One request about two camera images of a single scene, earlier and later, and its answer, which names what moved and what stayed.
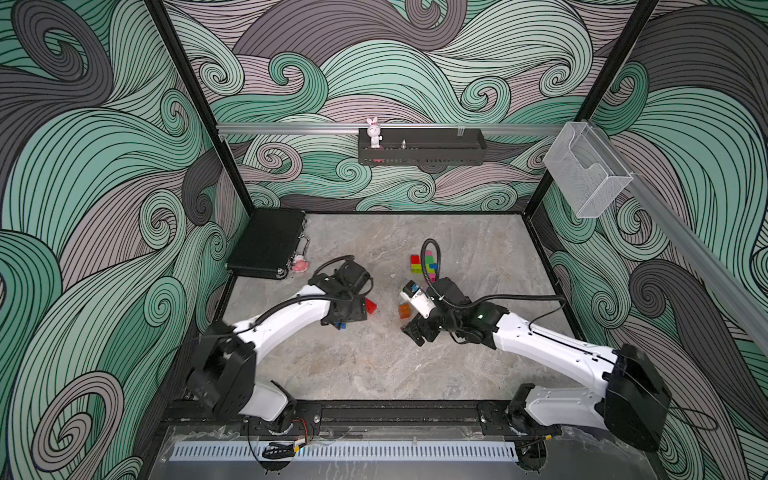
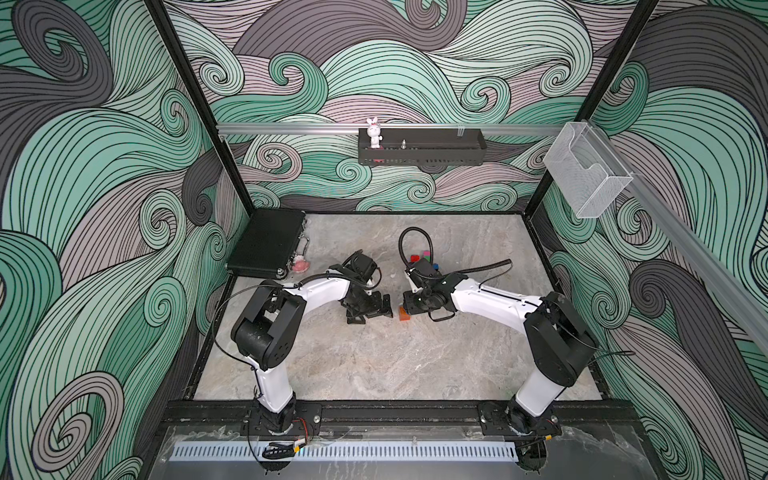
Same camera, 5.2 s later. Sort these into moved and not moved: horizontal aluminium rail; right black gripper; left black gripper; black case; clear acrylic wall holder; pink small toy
Moved: left black gripper; right black gripper
Not moved: clear acrylic wall holder; horizontal aluminium rail; black case; pink small toy
